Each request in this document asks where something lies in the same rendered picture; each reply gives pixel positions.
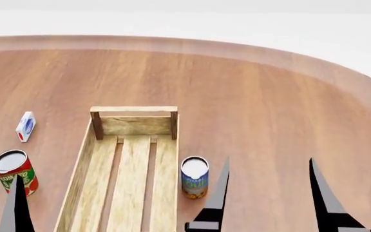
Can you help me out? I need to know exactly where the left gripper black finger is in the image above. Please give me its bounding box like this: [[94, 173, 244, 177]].
[[0, 174, 36, 232]]

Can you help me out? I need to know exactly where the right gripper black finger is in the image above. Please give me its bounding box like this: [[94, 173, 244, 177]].
[[185, 156, 231, 232], [309, 157, 371, 232]]

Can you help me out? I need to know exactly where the white and blue butter box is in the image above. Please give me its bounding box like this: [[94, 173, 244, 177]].
[[15, 111, 37, 143]]

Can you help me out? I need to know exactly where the light wooden slatted tray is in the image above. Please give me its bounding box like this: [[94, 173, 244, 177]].
[[53, 105, 180, 232]]

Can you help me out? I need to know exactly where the blue alphabet soup can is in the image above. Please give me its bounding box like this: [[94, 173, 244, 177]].
[[180, 155, 210, 200]]

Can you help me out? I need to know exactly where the red tomato sauce can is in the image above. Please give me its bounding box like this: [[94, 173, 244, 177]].
[[0, 149, 39, 197]]

